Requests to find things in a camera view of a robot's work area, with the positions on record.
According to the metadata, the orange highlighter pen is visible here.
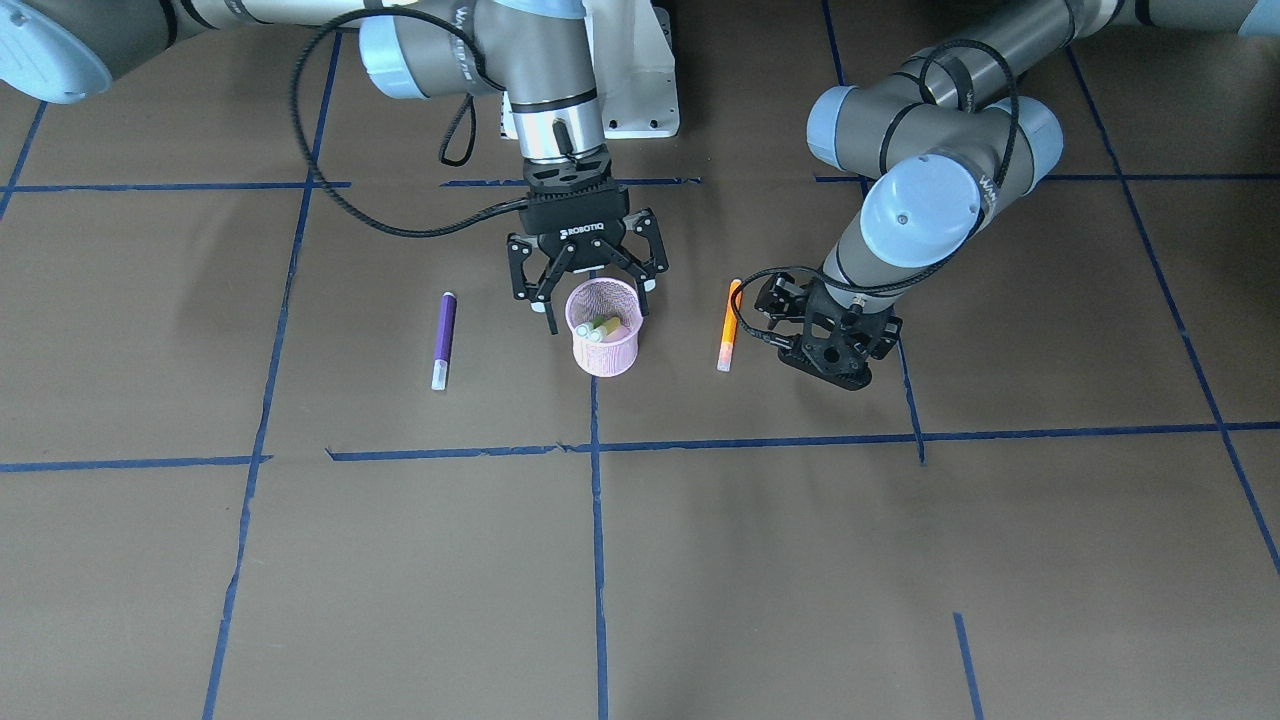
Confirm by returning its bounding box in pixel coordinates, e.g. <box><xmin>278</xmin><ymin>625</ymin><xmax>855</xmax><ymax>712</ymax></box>
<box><xmin>716</xmin><ymin>277</ymin><xmax>742</xmax><ymax>373</ymax></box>

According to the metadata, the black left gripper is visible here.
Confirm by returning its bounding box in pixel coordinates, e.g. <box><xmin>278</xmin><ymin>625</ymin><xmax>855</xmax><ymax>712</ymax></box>
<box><xmin>778</xmin><ymin>281</ymin><xmax>902</xmax><ymax>391</ymax></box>

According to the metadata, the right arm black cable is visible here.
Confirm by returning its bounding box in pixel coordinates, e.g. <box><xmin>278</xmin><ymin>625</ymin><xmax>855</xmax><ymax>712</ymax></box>
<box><xmin>291</xmin><ymin>0</ymin><xmax>531</xmax><ymax>241</ymax></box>

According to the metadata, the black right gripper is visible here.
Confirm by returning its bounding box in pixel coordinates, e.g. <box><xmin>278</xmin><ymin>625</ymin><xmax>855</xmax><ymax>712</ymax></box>
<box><xmin>506</xmin><ymin>145</ymin><xmax>669</xmax><ymax>334</ymax></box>

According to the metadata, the green highlighter pen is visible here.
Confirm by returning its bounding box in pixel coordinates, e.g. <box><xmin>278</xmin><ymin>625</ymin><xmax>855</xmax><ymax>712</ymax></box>
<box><xmin>575</xmin><ymin>315</ymin><xmax>608</xmax><ymax>340</ymax></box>

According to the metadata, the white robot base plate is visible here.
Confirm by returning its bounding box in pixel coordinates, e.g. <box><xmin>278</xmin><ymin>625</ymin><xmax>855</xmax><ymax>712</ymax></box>
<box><xmin>500</xmin><ymin>0</ymin><xmax>681</xmax><ymax>141</ymax></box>

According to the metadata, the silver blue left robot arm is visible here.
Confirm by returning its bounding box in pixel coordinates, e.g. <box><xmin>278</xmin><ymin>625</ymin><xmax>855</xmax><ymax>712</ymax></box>
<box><xmin>756</xmin><ymin>1</ymin><xmax>1277</xmax><ymax>391</ymax></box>

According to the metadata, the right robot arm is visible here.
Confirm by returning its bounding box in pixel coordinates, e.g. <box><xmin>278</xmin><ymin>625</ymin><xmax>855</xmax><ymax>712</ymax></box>
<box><xmin>3</xmin><ymin>1</ymin><xmax>669</xmax><ymax>315</ymax></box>

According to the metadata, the purple highlighter pen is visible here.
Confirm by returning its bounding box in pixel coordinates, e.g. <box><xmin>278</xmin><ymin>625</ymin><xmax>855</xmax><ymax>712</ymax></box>
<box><xmin>430</xmin><ymin>291</ymin><xmax>458</xmax><ymax>392</ymax></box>

